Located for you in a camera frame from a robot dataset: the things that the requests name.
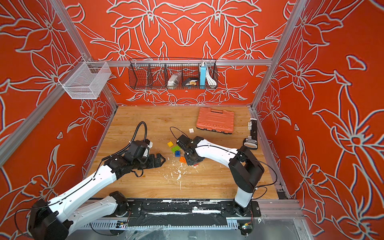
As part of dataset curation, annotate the black wire wall basket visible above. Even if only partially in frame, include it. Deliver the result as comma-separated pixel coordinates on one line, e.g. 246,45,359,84
128,58,219,90

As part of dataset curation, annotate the silver packet in basket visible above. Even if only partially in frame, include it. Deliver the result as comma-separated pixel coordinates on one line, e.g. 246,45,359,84
167,73,182,90

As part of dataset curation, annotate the orange plastic tool case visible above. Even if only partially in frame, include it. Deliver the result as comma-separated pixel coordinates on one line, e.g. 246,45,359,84
196,108,235,134

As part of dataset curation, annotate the orange long lego brick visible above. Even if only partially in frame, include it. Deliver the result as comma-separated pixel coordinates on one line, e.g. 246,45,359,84
180,157,187,164

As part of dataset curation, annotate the black handheld scraper tool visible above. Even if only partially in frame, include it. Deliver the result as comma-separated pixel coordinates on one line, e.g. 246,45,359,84
243,118,258,150

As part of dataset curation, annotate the white cable in basket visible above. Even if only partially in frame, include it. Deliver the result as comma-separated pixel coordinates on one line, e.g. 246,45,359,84
205,70,218,89

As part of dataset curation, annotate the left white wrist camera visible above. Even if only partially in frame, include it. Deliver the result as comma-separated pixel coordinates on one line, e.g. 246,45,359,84
142,139,153,159

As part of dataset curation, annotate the lime green lego brick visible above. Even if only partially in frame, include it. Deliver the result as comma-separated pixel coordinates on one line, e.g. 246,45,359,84
171,146,181,153

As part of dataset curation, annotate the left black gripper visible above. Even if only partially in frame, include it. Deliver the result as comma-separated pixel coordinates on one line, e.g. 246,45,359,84
133,153,167,171

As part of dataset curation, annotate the light blue box in basket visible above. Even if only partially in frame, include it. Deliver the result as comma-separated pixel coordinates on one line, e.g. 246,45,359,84
199,64,207,89

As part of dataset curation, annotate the clear plastic wall bin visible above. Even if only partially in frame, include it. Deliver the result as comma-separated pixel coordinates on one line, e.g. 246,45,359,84
59,62,112,100

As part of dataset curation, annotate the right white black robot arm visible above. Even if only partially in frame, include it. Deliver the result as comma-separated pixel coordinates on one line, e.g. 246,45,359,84
177,135,278,217

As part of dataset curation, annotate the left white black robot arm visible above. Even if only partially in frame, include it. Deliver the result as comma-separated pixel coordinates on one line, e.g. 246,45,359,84
16,137,166,240

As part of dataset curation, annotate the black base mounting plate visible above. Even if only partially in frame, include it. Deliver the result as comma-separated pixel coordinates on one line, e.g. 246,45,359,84
123,199,261,229

